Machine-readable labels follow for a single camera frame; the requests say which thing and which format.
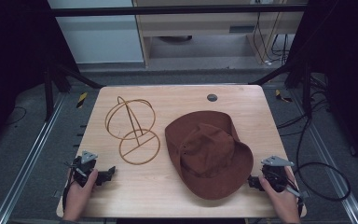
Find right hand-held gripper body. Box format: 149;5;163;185
259;155;310;200

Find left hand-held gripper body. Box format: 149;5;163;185
70;150;107;189

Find gold wire hat stand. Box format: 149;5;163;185
104;95;161;166

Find brown suede brimmed hat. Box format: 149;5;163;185
164;110;255;201

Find person's right hand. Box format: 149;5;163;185
258;167;302;224

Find person's left hand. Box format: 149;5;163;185
62;169;100;222

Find yellow black floor tape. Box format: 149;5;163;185
76;91;89;109
274;89;294;104

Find black metal stand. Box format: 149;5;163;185
249;58;314;118
42;60;104;123

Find dark curtain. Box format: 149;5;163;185
285;0;358;174
0;0;79;153

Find white cabinet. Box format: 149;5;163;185
47;0;145;65

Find light wooden desk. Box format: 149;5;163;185
131;0;310;68

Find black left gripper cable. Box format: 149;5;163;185
62;161;77;213

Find black looped floor cable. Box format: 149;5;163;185
294;115;352;203

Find aluminium floor rail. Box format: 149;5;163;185
291;89;358;224
0;92;67;224

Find thin black floor cable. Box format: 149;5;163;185
5;105;28;126

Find bundle of black floor cables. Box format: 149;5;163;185
275;74;335;138

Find hanging black desk cables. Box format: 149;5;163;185
252;11;291;66

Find black horizontal frame bar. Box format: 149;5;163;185
47;4;310;18

